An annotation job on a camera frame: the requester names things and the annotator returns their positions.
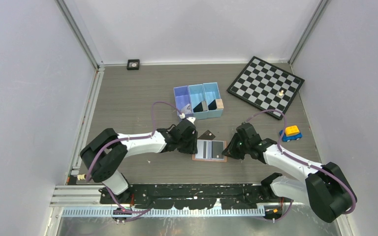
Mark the white credit card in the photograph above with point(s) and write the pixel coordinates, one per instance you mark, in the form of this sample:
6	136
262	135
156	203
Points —
204	150

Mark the brown leather card holder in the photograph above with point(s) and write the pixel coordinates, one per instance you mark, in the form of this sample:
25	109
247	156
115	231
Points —
225	158

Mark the silver card purple bin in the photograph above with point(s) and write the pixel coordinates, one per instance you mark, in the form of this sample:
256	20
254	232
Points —
186	109

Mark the black card middle bin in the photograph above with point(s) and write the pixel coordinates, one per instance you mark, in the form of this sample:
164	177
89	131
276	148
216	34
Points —
201	107

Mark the small beige cylinder piece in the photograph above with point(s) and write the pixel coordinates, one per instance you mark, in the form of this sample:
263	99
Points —
81	177

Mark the black card right bin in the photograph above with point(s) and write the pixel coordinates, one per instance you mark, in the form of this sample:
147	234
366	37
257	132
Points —
216	150

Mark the light blue bin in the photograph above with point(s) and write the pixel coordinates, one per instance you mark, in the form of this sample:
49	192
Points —
212	93
197	94

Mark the small black square device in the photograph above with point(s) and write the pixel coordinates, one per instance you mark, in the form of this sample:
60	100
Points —
133	64

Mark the black credit card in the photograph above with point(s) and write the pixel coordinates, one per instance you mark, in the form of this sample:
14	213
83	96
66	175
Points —
207	135

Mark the middle light blue bin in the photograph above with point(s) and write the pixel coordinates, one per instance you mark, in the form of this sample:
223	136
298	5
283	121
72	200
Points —
197	94

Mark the blue yellow toy car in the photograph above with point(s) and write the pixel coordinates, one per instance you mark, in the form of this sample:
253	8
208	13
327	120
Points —
290	133

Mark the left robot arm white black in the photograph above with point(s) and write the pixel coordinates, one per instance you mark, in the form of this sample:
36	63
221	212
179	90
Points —
103	155

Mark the right light blue bin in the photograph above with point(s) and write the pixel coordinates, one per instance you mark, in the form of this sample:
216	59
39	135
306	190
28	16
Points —
212	93

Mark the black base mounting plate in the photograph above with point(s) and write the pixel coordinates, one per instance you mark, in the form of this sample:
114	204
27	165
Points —
193	196

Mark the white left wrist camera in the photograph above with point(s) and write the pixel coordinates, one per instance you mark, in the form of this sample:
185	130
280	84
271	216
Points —
188	118

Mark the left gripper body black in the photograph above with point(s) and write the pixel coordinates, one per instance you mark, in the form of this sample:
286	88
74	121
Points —
187	146

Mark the black white chessboard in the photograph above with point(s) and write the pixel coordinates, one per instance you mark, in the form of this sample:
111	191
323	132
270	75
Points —
259	83

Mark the black card bin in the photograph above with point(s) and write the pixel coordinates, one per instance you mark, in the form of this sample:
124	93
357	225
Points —
216	150
201	107

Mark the purple plastic bin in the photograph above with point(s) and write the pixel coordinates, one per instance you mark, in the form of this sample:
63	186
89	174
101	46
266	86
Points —
182	97

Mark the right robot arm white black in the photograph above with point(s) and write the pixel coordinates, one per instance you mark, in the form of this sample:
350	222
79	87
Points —
323	187

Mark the aluminium rail frame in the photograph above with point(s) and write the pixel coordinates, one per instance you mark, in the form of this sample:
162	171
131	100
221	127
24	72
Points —
84	201

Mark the tan card right bin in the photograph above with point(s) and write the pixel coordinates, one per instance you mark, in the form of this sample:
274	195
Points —
219	104

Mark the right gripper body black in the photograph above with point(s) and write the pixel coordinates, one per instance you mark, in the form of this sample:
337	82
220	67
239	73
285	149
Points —
237	148

